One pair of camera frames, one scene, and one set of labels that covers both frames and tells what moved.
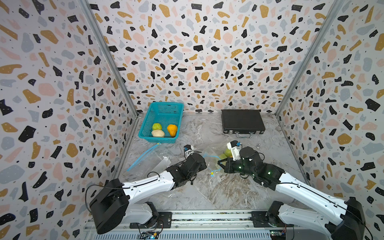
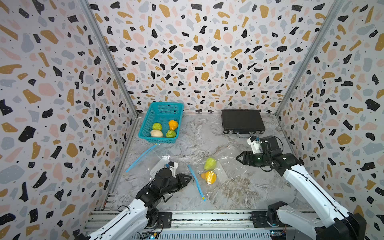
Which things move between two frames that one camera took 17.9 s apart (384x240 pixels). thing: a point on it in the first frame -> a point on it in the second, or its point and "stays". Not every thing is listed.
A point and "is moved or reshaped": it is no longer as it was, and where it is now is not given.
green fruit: x=228 y=152 -> x=210 y=164
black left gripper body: x=202 y=166 -> x=174 y=185
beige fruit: x=158 y=133 stays
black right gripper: x=228 y=167 -> x=248 y=154
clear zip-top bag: x=212 y=155 is moved or reshaped
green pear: x=222 y=156 -> x=170 y=134
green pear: x=156 y=126 stays
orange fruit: x=172 y=129 is moved or reshaped
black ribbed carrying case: x=244 y=123 stays
